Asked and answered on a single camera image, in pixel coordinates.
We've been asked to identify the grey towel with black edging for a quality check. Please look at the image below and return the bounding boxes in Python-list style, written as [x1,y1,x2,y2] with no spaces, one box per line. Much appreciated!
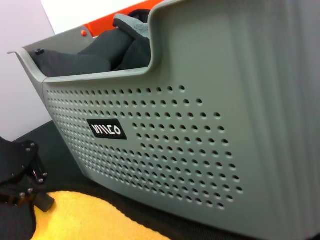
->
[111,13,154,49]

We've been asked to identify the grey perforated plastic storage box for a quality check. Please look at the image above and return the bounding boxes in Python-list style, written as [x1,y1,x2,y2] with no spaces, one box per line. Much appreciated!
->
[6,0,320,240]

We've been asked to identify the yellow towel with black edging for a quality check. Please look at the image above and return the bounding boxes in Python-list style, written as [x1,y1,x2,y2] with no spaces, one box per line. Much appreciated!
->
[30,189,173,240]

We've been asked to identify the black cloth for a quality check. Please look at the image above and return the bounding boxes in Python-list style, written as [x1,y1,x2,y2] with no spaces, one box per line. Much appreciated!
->
[31,9,155,78]

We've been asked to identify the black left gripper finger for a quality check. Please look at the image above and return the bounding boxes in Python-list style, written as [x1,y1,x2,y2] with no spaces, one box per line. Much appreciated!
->
[29,149,50,186]
[0,187,56,213]

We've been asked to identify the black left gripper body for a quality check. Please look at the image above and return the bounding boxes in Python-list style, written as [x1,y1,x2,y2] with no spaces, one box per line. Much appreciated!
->
[0,136,41,187]

